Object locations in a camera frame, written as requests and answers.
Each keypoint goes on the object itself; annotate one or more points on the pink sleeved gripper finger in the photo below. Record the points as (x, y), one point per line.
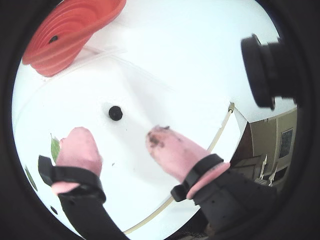
(175, 155)
(77, 152)

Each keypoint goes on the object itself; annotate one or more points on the black camera lens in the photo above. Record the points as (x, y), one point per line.
(265, 72)

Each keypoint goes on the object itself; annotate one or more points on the white paper sheet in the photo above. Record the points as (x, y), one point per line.
(140, 155)

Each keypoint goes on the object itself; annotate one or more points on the small green leaf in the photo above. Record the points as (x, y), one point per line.
(55, 150)

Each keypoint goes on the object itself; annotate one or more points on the brass rod end fitting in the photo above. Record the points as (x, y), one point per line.
(231, 107)

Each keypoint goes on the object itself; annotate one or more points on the red collapsible silicone cup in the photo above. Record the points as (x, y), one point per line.
(75, 25)

